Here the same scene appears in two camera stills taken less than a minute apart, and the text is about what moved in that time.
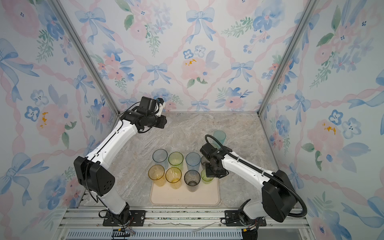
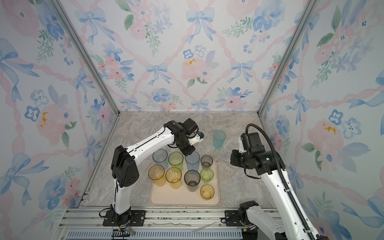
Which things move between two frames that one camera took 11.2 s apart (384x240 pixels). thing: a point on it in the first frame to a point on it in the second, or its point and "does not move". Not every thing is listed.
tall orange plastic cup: x=156 y=172 does not move
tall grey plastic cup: x=192 y=178 does not move
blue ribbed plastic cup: x=192 y=161 does not move
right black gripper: x=209 y=174 to x=234 y=156
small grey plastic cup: x=203 y=161 does not move
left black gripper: x=164 y=122 to x=189 y=152
